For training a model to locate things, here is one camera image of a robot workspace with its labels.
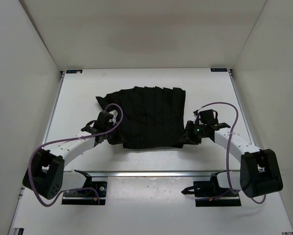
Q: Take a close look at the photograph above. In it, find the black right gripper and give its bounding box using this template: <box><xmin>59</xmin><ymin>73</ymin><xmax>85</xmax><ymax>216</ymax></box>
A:
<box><xmin>179</xmin><ymin>121</ymin><xmax>206</xmax><ymax>145</ymax></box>

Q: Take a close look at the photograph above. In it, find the corner label sticker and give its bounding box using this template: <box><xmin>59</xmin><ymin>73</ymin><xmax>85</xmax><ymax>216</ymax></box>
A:
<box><xmin>210</xmin><ymin>68</ymin><xmax>228</xmax><ymax>72</ymax></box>
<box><xmin>66</xmin><ymin>70</ymin><xmax>83</xmax><ymax>74</ymax></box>

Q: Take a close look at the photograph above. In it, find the aluminium table front rail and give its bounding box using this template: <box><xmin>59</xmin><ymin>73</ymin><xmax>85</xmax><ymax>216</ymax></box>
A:
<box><xmin>63</xmin><ymin>170</ymin><xmax>242</xmax><ymax>178</ymax></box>

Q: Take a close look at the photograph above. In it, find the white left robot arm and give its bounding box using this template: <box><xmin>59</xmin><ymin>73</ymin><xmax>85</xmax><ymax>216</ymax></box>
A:
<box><xmin>23</xmin><ymin>120</ymin><xmax>121</xmax><ymax>207</ymax></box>

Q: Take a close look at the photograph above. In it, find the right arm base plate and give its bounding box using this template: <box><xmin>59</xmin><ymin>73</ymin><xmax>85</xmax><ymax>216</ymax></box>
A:
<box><xmin>181</xmin><ymin>174</ymin><xmax>242</xmax><ymax>207</ymax></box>

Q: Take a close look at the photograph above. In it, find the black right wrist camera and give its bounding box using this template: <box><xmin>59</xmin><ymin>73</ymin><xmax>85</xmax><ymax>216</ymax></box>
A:
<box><xmin>199</xmin><ymin>109</ymin><xmax>219</xmax><ymax>126</ymax></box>

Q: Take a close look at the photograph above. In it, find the right corner label sticker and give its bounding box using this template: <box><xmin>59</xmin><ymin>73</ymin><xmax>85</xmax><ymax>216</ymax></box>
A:
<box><xmin>210</xmin><ymin>68</ymin><xmax>228</xmax><ymax>72</ymax></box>

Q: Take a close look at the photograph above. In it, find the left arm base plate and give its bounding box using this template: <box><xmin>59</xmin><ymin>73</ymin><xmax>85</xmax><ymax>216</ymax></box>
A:
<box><xmin>61</xmin><ymin>177</ymin><xmax>108</xmax><ymax>206</ymax></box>

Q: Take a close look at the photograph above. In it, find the left corner label sticker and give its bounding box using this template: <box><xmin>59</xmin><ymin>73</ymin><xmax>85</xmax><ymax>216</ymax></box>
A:
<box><xmin>66</xmin><ymin>70</ymin><xmax>83</xmax><ymax>74</ymax></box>

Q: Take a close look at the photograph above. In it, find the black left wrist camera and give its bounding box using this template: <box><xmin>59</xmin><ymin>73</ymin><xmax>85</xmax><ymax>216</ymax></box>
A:
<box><xmin>95</xmin><ymin>111</ymin><xmax>114</xmax><ymax>131</ymax></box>

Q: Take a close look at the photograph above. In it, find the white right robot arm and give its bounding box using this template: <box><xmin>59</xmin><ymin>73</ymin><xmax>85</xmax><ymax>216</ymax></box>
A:
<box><xmin>181</xmin><ymin>121</ymin><xmax>283</xmax><ymax>201</ymax></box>

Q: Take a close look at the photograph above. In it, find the black pleated skirt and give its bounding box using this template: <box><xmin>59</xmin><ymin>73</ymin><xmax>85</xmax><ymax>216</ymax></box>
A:
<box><xmin>96</xmin><ymin>87</ymin><xmax>186</xmax><ymax>150</ymax></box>

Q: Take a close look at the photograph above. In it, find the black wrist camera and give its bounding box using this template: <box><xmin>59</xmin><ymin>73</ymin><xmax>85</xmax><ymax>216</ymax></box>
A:
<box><xmin>199</xmin><ymin>109</ymin><xmax>219</xmax><ymax>126</ymax></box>
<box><xmin>95</xmin><ymin>111</ymin><xmax>114</xmax><ymax>131</ymax></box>

